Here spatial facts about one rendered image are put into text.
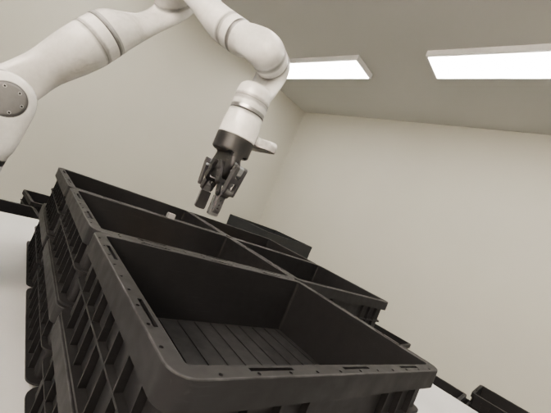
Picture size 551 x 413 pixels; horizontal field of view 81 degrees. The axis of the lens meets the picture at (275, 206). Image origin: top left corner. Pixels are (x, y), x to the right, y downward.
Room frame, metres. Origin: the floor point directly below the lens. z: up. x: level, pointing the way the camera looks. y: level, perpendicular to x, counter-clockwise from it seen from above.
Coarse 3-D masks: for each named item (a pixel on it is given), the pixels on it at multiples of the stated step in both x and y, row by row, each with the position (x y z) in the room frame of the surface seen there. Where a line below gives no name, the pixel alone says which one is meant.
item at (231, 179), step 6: (234, 168) 0.58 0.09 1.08; (234, 174) 0.57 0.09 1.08; (246, 174) 0.58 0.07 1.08; (228, 180) 0.58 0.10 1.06; (234, 180) 0.58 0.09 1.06; (240, 180) 0.58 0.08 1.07; (228, 186) 0.58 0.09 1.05; (234, 186) 0.59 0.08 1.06; (222, 192) 0.58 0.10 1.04; (234, 192) 0.59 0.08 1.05
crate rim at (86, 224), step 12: (72, 192) 0.60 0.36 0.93; (84, 192) 0.65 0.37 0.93; (72, 204) 0.56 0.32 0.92; (84, 204) 0.54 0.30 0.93; (120, 204) 0.70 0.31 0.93; (72, 216) 0.52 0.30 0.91; (84, 216) 0.46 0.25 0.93; (156, 216) 0.75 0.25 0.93; (84, 228) 0.44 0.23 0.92; (96, 228) 0.42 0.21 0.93; (192, 228) 0.81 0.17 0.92; (84, 240) 0.42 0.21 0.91; (144, 240) 0.47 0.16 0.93; (192, 252) 0.51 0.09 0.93; (252, 252) 0.78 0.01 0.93; (240, 264) 0.58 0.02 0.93; (288, 276) 0.66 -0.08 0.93
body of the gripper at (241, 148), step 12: (228, 132) 0.59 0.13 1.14; (216, 144) 0.60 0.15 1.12; (228, 144) 0.59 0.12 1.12; (240, 144) 0.60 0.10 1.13; (252, 144) 0.62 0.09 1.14; (216, 156) 0.64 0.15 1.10; (228, 156) 0.61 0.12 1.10; (240, 156) 0.60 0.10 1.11; (216, 168) 0.63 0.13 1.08; (228, 168) 0.60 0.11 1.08
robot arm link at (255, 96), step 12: (288, 72) 0.65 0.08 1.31; (240, 84) 0.61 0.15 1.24; (252, 84) 0.60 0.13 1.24; (264, 84) 0.64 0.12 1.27; (276, 84) 0.64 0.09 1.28; (240, 96) 0.60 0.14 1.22; (252, 96) 0.59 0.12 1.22; (264, 96) 0.60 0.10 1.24; (252, 108) 0.60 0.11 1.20; (264, 108) 0.61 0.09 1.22
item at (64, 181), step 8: (56, 176) 0.84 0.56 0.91; (64, 176) 0.74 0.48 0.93; (80, 176) 0.90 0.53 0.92; (64, 184) 0.69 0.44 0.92; (72, 184) 0.68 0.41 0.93; (104, 184) 0.94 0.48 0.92; (64, 192) 0.66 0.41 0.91; (88, 192) 0.67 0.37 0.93; (128, 192) 0.98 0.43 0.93; (152, 200) 1.03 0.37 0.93; (176, 208) 1.09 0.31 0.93; (192, 216) 1.06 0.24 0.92; (208, 224) 0.99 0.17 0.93; (216, 232) 0.88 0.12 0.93
